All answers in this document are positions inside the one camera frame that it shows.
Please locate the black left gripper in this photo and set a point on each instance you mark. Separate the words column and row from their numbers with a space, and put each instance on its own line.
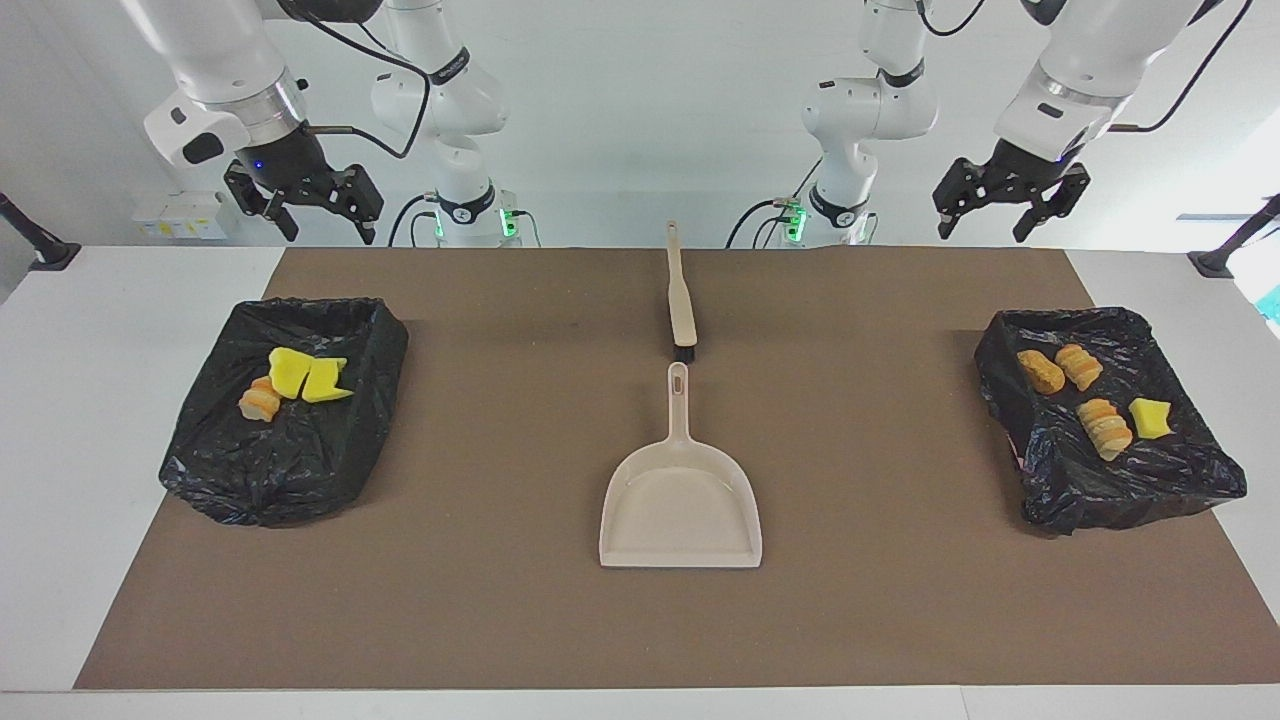
column 1025, row 168

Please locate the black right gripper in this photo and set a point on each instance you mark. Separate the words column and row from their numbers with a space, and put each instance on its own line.
column 290, row 165

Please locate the brown bread roll piece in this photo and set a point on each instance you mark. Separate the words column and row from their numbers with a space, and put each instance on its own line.
column 1042, row 372

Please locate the notched yellow sponge piece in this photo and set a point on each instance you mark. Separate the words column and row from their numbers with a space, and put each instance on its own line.
column 325, row 382

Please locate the pale whitish sponge chunk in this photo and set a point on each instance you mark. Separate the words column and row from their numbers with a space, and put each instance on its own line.
column 1080, row 367

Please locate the orange striped croissant piece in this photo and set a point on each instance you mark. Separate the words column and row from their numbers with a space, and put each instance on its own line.
column 260, row 403

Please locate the pale yellowish sponge chunk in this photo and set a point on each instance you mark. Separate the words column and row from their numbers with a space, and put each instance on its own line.
column 1105, row 428

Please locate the green and yellow sponge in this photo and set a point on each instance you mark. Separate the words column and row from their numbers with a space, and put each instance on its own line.
column 1150, row 418

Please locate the beige hand brush black bristles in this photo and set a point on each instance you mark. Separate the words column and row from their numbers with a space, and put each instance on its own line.
column 682, row 300

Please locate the beige plastic dustpan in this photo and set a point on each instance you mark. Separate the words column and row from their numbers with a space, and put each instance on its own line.
column 680, row 500

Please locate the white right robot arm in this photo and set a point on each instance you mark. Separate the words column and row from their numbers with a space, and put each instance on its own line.
column 230, row 60

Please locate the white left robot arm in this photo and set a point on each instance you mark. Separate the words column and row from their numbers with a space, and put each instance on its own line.
column 870, row 110

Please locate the black bag lined trash bin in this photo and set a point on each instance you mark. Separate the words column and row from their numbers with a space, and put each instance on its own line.
column 1100, row 490
column 280, row 460

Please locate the teal plastic object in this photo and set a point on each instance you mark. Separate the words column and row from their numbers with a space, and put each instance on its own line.
column 1272, row 305

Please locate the brown table mat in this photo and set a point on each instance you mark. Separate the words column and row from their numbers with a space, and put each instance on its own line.
column 900, row 580

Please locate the white wall outlet box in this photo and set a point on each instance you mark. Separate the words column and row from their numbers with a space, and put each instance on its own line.
column 165, row 218

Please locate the black camera stand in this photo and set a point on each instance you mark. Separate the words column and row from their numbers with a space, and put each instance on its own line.
column 1225, row 255
column 40, row 245

